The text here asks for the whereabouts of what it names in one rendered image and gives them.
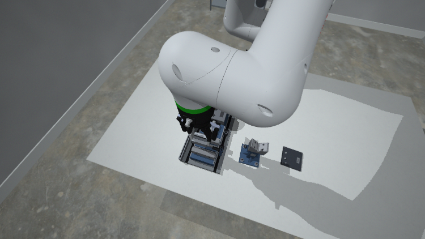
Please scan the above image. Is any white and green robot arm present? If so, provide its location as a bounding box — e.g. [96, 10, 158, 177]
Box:
[158, 0, 334, 127]

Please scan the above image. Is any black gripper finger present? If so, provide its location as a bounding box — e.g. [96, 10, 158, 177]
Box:
[176, 114, 194, 140]
[199, 121, 221, 146]

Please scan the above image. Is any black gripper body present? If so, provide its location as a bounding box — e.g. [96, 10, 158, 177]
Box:
[189, 119, 213, 129]

